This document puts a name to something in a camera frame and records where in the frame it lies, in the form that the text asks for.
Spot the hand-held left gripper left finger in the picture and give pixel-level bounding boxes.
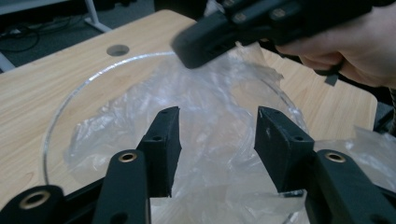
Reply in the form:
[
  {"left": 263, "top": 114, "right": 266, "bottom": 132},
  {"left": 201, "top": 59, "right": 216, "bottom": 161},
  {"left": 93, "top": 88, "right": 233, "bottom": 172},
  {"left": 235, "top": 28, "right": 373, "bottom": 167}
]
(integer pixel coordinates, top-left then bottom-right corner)
[{"left": 136, "top": 105, "right": 183, "bottom": 199}]

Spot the bundle of black floor cables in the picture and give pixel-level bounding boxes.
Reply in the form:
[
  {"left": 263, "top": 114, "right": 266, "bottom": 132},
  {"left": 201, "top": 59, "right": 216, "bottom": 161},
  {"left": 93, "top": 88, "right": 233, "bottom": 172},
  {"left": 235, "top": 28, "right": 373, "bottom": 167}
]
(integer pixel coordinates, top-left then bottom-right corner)
[{"left": 0, "top": 17, "right": 87, "bottom": 53}]

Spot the clear plastic bag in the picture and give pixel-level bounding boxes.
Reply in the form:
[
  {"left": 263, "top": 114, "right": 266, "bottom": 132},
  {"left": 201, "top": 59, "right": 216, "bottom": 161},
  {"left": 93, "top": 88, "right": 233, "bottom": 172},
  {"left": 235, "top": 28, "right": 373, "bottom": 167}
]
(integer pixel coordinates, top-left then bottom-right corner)
[{"left": 63, "top": 41, "right": 396, "bottom": 224}]

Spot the grey metal stand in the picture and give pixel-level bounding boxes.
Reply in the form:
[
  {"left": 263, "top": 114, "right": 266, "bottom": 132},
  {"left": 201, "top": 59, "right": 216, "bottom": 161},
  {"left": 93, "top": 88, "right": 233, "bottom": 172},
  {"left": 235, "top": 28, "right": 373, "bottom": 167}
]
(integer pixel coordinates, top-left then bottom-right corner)
[{"left": 0, "top": 0, "right": 112, "bottom": 74}]

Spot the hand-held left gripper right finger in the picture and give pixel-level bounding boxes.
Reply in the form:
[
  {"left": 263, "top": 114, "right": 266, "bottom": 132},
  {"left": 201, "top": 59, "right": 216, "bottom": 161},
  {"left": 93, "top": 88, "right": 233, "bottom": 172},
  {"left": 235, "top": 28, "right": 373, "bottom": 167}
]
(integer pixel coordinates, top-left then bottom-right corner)
[{"left": 253, "top": 105, "right": 316, "bottom": 194}]

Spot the grey table cable hole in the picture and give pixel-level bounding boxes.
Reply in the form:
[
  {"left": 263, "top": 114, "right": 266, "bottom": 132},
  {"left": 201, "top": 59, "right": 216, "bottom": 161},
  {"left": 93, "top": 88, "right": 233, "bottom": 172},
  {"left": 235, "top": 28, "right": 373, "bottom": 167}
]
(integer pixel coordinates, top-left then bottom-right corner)
[{"left": 106, "top": 44, "right": 131, "bottom": 58}]

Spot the clear plastic bowl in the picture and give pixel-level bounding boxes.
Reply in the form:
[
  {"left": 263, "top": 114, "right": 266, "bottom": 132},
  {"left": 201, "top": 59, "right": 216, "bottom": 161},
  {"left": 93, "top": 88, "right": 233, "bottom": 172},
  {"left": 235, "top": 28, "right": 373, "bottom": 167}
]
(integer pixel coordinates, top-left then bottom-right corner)
[{"left": 41, "top": 50, "right": 311, "bottom": 224}]

